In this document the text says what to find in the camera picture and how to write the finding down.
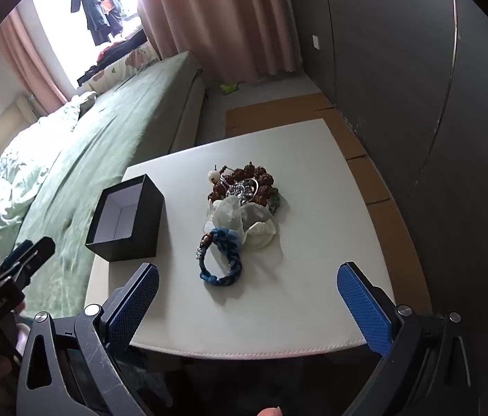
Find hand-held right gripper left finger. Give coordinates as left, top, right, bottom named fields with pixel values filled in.
left=16, top=262, right=160, bottom=416

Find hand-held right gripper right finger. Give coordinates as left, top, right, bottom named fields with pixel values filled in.
left=336, top=262, right=474, bottom=416

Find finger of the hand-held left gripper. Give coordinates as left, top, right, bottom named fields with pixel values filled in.
left=0, top=240, right=35, bottom=279
left=0, top=236, right=56, bottom=296

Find black jewelry box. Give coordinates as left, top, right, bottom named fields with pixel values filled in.
left=85, top=174, right=165, bottom=263

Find blue braided bracelet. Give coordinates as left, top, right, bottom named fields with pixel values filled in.
left=195, top=227, right=245, bottom=288

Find white organza pouch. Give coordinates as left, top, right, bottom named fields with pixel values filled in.
left=203, top=195, right=280, bottom=251

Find teal braided bracelet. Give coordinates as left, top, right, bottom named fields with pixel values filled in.
left=269, top=188, right=286, bottom=216

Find silver beaded jewelry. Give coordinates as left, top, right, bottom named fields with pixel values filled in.
left=221, top=177, right=263, bottom=203

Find jewellery pieces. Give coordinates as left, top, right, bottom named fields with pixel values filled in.
left=207, top=162, right=280, bottom=207

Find person's left hand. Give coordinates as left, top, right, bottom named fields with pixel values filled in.
left=0, top=307, right=32, bottom=399

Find pale crumpled duvet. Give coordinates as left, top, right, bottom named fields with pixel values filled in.
left=0, top=91, right=98, bottom=253

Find bed with green sheet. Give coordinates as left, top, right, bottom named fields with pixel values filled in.
left=0, top=50, right=207, bottom=319

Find narrow pink curtain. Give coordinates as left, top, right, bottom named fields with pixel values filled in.
left=0, top=9, right=78, bottom=116

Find floral pillow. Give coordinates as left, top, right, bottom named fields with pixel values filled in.
left=87, top=45, right=161, bottom=94

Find dark clothes on windowsill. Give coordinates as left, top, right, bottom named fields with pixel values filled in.
left=77, top=30, right=148, bottom=86

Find flattened cardboard sheet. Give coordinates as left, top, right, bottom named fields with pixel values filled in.
left=225, top=91, right=434, bottom=309

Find dark grey wardrobe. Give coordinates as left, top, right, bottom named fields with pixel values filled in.
left=322, top=0, right=488, bottom=356

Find hanging dark clothes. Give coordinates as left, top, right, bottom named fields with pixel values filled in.
left=70, top=0, right=126, bottom=46

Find wide pink curtain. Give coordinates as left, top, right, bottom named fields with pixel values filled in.
left=137, top=0, right=328, bottom=86

